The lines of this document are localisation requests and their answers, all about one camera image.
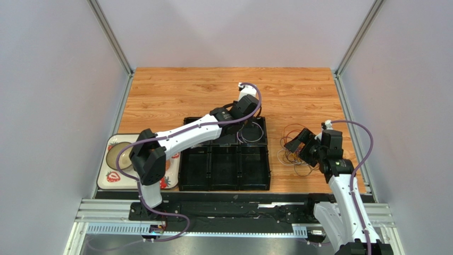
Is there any brown thin wire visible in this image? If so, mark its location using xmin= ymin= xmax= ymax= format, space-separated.
xmin=293 ymin=164 xmax=321 ymax=177

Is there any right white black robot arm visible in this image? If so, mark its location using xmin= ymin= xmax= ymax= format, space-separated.
xmin=284 ymin=128 xmax=393 ymax=254

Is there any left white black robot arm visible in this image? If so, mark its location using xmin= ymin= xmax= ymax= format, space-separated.
xmin=129 ymin=95 xmax=262 ymax=208

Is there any black six-compartment tray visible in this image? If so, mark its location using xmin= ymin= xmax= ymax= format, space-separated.
xmin=178 ymin=117 xmax=271 ymax=191

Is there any orange translucent cup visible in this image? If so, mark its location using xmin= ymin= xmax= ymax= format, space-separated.
xmin=165 ymin=158 xmax=174 ymax=171

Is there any beige ceramic bowl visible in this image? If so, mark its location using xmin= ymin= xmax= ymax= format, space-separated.
xmin=105 ymin=141 xmax=135 ymax=171

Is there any white strawberry pattern tray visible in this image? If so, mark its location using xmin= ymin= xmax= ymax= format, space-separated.
xmin=97 ymin=134 xmax=181 ymax=190

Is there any red thin wire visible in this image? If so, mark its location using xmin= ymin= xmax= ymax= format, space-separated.
xmin=280 ymin=123 xmax=308 ymax=149

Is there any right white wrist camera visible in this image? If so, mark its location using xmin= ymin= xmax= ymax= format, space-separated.
xmin=315 ymin=120 xmax=333 ymax=142

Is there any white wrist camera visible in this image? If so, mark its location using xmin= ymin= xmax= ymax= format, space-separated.
xmin=238 ymin=82 xmax=259 ymax=104
xmin=315 ymin=120 xmax=333 ymax=142

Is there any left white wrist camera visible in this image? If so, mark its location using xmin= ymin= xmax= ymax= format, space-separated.
xmin=238 ymin=82 xmax=259 ymax=104

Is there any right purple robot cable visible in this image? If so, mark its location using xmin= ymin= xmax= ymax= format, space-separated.
xmin=307 ymin=120 xmax=374 ymax=255

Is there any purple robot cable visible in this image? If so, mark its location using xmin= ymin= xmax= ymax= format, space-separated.
xmin=307 ymin=120 xmax=374 ymax=255
xmin=115 ymin=82 xmax=263 ymax=243

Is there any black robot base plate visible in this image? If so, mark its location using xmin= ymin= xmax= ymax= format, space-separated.
xmin=128 ymin=192 xmax=335 ymax=233

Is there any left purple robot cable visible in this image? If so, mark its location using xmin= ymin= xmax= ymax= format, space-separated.
xmin=115 ymin=82 xmax=263 ymax=243

